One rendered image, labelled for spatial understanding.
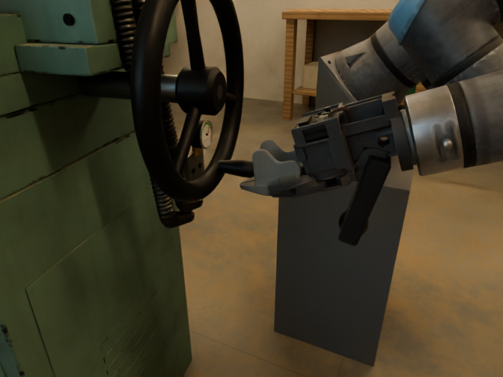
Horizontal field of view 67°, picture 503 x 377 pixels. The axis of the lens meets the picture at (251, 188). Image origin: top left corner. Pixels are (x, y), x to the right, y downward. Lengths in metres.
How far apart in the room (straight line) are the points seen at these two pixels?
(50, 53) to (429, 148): 0.41
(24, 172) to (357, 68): 0.67
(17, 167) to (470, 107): 0.49
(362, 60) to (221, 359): 0.87
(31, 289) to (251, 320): 0.83
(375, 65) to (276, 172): 0.48
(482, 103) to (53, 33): 0.45
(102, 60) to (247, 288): 1.06
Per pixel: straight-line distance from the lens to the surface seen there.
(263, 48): 4.00
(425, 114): 0.42
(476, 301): 1.54
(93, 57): 0.46
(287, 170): 0.46
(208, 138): 0.83
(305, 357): 1.19
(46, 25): 0.50
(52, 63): 0.48
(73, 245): 0.61
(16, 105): 0.51
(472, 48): 0.54
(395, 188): 0.88
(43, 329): 0.61
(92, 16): 0.46
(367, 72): 0.88
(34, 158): 0.53
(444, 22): 0.54
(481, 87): 0.43
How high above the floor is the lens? 0.91
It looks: 26 degrees down
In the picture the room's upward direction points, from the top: straight up
